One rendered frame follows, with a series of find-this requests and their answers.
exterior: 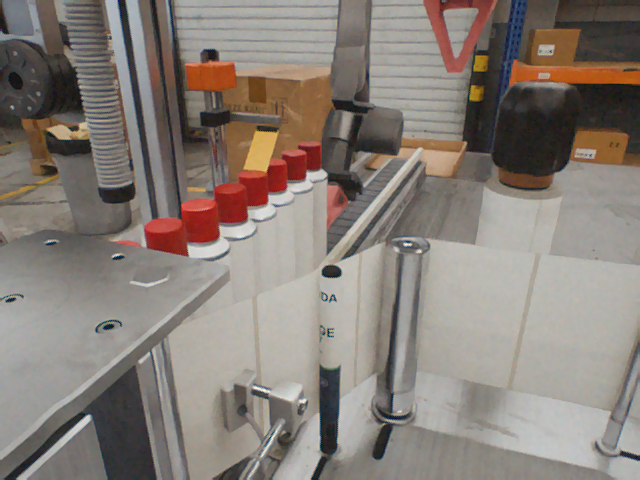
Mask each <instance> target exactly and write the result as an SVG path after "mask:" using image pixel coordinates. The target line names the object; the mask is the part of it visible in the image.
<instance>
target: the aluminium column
mask: <svg viewBox="0 0 640 480"><path fill-rule="evenodd" d="M106 7H107V13H108V20H109V26H111V34H112V40H113V46H114V53H115V59H116V66H117V73H118V79H119V85H121V92H122V99H123V105H124V112H125V118H126V124H127V132H128V138H129V144H130V151H131V157H132V158H133V164H134V170H135V177H136V183H137V190H138V197H139V203H140V209H141V215H142V223H143V229H144V227H145V225H146V224H147V223H148V222H150V221H154V220H157V218H163V217H176V218H178V213H177V205H176V197H175V188H173V180H172V172H171V164H170V156H169V148H168V139H167V131H166V122H165V115H164V107H163V98H162V90H161V81H159V73H158V66H157V57H156V49H155V40H154V32H153V23H152V16H151V7H149V0H106ZM152 7H153V15H154V23H155V31H156V39H157V48H158V56H159V65H160V73H162V81H163V89H164V96H165V104H166V110H167V117H168V124H169V133H170V140H171V150H172V158H173V166H174V176H176V185H177V195H178V205H179V215H180V220H182V211H181V206H182V204H183V203H185V202H187V201H189V197H188V187H187V178H186V169H185V160H184V151H183V142H182V133H181V123H180V115H178V106H177V96H176V88H175V78H174V69H173V60H172V51H171V41H170V32H169V23H168V19H167V14H166V4H165V0H152ZM182 221H183V220H182Z"/></svg>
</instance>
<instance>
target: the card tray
mask: <svg viewBox="0 0 640 480"><path fill-rule="evenodd" d="M402 138H403V139H402V143H401V149H400V153H399V155H398V156H389V155H381V154H377V155H376V156H375V157H372V158H371V159H370V160H369V161H368V162H367V163H366V164H365V170H375V171H377V170H378V169H379V167H380V166H381V165H382V164H383V163H384V162H385V161H386V160H387V159H388V158H404V159H410V158H411V157H412V155H413V154H414V153H415V152H416V151H417V149H418V148H423V155H422V157H421V158H419V159H418V160H423V161H424V162H427V165H426V176H431V177H440V178H450V179H453V178H454V176H455V174H456V171H457V169H458V167H459V165H460V162H461V160H462V158H464V156H465V154H466V145H467V142H463V141H450V140H437V139H426V138H413V137H402Z"/></svg>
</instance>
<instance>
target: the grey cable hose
mask: <svg viewBox="0 0 640 480"><path fill-rule="evenodd" d="M61 3H62V5H65V7H64V12H66V13H67V14H65V17H66V18H68V20H66V23H67V25H69V27H67V30H69V31H70V33H68V36H71V38H70V39H69V42H70V43H73V45H71V46H70V47H71V48H73V49H74V51H72V53H73V54H75V56H74V58H73V59H74V61H76V63H75V66H77V68H76V72H78V74H77V78H79V79H80V80H78V83H79V84H81V85H79V89H83V90H81V91H80V95H83V97H82V100H83V101H84V102H83V105H84V106H85V107H84V110H85V111H86V113H85V116H86V117H87V118H86V121H87V122H88V123H87V126H88V127H89V128H88V131H89V133H90V134H89V137H90V142H91V147H92V149H91V150H92V152H94V154H92V156H94V158H95V159H94V161H95V166H96V167H97V168H96V171H97V177H98V181H99V185H98V191H99V196H100V198H101V200H102V202H103V203H106V204H122V203H126V202H129V201H132V200H134V199H135V193H136V187H135V182H134V181H133V179H132V175H130V169H129V168H130V166H129V165H128V164H129V161H128V156H127V151H126V149H127V147H126V145H125V144H126V142H125V141H124V140H125V136H123V135H124V132H123V130H124V128H123V126H122V124H123V122H122V121H121V119H122V116H120V115H121V111H119V110H120V105H118V104H119V103H120V102H119V100H116V99H117V98H119V96H117V95H115V94H116V93H117V91H116V90H114V89H115V87H116V84H114V83H113V82H115V79H114V78H113V77H114V74H113V73H112V72H113V71H114V70H113V67H111V65H113V63H112V62H110V60H111V59H112V57H111V56H109V55H110V54H111V50H108V48H110V45H109V44H106V43H108V42H109V39H105V37H107V33H106V32H104V30H106V27H104V26H103V25H104V24H105V21H103V20H102V19H104V14H102V13H101V12H103V9H102V8H101V7H100V6H102V3H101V1H100V0H63V1H62V2H61Z"/></svg>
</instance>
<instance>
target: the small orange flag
mask: <svg viewBox="0 0 640 480"><path fill-rule="evenodd" d="M278 134H279V127H267V126H257V129H256V132H255V136H254V139H253V142H252V146H251V149H250V152H249V155H248V158H246V161H245V164H244V169H243V170H250V171H251V170H257V171H263V172H266V171H267V168H268V164H269V161H270V157H271V154H273V151H274V148H275V144H276V140H277V137H278Z"/></svg>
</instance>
